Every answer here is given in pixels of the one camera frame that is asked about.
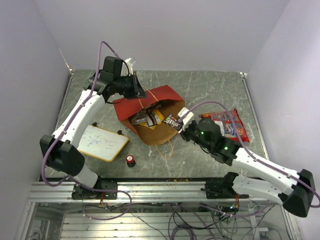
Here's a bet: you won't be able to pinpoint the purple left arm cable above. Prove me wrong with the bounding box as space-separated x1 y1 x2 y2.
41 41 126 187

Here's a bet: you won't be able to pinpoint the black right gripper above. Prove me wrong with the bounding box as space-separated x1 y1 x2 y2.
175 120 213 152

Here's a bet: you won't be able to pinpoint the aluminium frame rail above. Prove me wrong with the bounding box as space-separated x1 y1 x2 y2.
27 181 280 203

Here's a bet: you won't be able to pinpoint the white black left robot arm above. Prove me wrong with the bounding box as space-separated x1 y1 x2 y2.
39 56 147 199

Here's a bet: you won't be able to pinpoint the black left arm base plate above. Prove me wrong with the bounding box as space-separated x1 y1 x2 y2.
71 180 118 200

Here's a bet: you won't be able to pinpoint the yellow snack packet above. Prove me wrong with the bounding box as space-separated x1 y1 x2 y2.
139 108 165 130

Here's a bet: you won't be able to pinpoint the purple M&M's packet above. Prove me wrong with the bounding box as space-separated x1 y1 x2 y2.
162 114 182 131

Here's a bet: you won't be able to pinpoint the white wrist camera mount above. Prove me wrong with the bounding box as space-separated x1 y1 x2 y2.
177 107 195 134
122 57 136 76

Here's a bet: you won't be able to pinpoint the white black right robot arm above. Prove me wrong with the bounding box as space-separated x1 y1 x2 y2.
179 118 315 218

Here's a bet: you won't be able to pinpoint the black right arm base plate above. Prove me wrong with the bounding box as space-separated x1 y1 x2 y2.
196 172 249 199

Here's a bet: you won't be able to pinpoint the red cap black marker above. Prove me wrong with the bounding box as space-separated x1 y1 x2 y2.
126 155 136 168

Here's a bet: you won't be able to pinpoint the small whiteboard yellow frame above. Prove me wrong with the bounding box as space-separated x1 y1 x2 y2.
77 124 129 162

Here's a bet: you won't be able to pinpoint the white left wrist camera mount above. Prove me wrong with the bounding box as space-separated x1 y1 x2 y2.
122 57 136 76

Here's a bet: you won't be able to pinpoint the red paper bag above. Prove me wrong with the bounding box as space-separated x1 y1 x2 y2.
114 85 185 148

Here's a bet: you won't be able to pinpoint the loose cables under table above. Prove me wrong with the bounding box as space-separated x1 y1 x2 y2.
82 199 266 240

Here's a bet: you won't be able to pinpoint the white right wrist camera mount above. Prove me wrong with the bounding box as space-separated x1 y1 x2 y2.
177 107 195 134

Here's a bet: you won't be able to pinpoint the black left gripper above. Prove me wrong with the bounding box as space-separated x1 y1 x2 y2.
114 71 148 100

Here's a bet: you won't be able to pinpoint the red candy assortment bag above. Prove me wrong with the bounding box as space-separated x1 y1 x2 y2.
198 108 250 143

